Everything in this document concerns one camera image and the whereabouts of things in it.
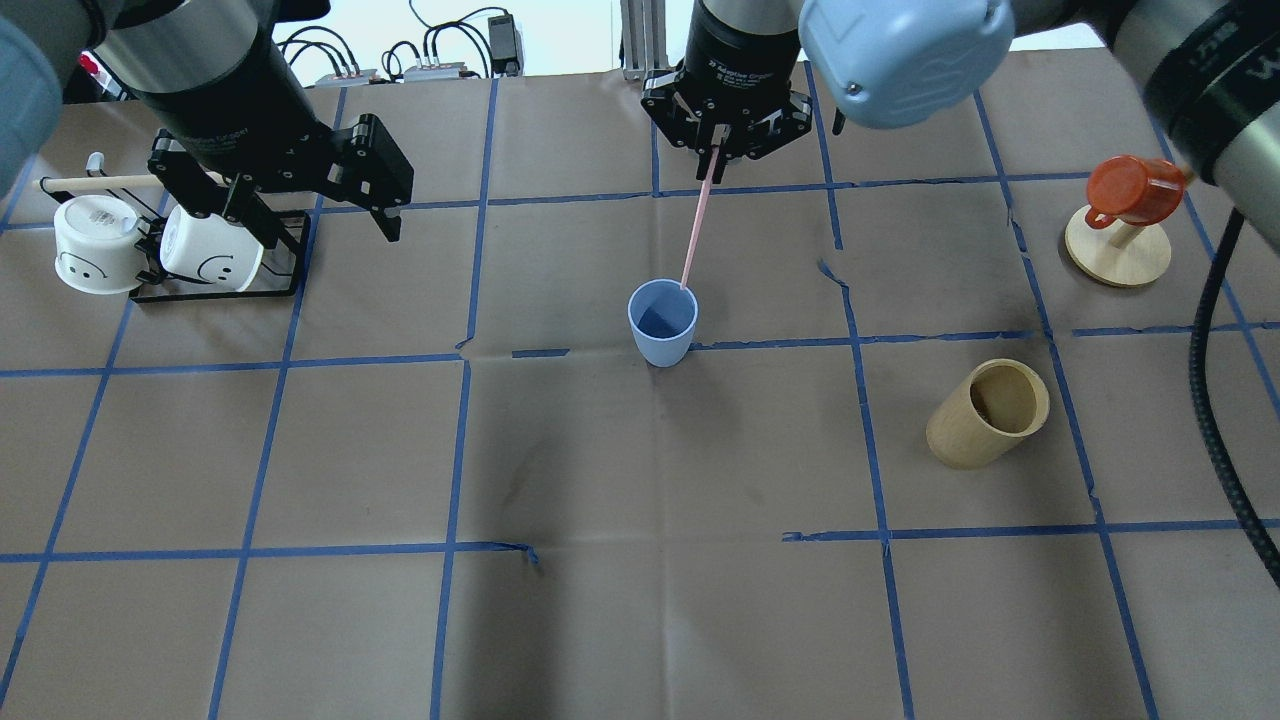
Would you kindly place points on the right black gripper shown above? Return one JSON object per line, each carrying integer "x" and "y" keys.
{"x": 740, "y": 52}

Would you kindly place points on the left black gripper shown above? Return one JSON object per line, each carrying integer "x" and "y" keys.
{"x": 243, "y": 123}

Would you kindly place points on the pink chopstick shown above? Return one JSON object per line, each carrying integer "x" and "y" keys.
{"x": 699, "y": 216}

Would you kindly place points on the blue plastic cup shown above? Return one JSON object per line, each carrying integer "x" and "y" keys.
{"x": 663, "y": 315}

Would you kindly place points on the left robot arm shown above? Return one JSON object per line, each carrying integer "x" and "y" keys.
{"x": 236, "y": 122}

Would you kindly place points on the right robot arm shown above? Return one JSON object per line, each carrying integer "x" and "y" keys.
{"x": 1205, "y": 72}

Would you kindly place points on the orange red cup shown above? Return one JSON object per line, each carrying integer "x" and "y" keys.
{"x": 1136, "y": 191}

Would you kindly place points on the white smiley mug inner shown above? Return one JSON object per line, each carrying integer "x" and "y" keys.
{"x": 209, "y": 250}

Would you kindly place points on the white smiley mug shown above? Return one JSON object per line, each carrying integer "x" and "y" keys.
{"x": 209, "y": 250}
{"x": 95, "y": 238}

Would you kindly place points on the grey usb hub left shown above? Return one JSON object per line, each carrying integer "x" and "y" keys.
{"x": 360, "y": 77}

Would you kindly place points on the grey usb hub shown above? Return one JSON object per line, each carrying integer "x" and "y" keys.
{"x": 360, "y": 77}
{"x": 437, "y": 72}

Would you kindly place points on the white smiley mug outer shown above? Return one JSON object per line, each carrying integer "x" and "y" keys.
{"x": 95, "y": 238}

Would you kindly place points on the black power adapter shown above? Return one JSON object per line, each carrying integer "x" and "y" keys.
{"x": 506, "y": 49}

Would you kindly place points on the bamboo cylinder holder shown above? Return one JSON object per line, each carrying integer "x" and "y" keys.
{"x": 1000, "y": 403}

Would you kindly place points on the wooden mug tree stand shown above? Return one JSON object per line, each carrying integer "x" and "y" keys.
{"x": 1122, "y": 255}

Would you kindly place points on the aluminium frame post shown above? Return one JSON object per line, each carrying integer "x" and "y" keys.
{"x": 645, "y": 50}

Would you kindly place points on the black wire mug rack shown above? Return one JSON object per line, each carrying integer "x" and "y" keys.
{"x": 280, "y": 271}

